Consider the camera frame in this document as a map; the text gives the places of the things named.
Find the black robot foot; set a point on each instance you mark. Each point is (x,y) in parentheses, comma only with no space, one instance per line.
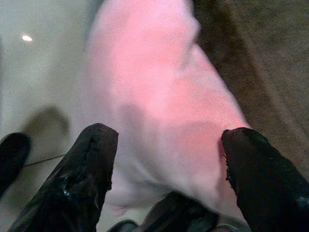
(12,157)

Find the brown carpet rug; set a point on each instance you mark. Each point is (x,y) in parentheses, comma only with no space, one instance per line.
(270,60)

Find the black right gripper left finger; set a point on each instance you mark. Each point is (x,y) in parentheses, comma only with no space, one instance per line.
(79,174)

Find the pink soft pillow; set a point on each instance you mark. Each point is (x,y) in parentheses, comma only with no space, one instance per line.
(154,96)

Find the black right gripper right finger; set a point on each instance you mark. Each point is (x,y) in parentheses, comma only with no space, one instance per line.
(260,178)

